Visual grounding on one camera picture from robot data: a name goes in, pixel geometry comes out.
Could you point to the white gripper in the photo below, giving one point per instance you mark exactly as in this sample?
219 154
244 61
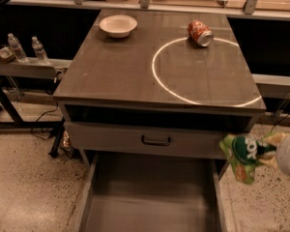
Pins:
288 155

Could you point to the green rice chip bag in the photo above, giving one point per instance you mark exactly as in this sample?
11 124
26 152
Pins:
243 153

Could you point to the grey drawer cabinet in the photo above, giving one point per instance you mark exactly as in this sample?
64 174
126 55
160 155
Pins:
159 77

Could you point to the open middle grey drawer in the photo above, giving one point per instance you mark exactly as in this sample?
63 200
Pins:
142 193

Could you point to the top grey drawer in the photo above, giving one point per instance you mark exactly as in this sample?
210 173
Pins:
125 139

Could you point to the orange soda can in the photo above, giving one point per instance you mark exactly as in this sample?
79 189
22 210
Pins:
200 33

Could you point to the white bowl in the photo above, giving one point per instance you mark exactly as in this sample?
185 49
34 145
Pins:
118 26

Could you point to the right clear water bottle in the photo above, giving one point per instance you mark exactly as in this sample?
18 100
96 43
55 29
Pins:
39 51

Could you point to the clear water bottle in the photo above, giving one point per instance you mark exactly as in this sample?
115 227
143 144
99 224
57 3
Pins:
39 51
17 49

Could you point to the grey side table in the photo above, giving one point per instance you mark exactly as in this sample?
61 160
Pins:
33 69

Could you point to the left clear water bottle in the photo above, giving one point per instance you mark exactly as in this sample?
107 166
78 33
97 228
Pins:
17 49

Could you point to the small round dish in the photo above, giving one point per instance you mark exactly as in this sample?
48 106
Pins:
6 54

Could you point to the black drawer handle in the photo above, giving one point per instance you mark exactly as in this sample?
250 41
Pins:
154 142

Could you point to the grey metal rail frame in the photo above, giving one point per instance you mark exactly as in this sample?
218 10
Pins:
145 0

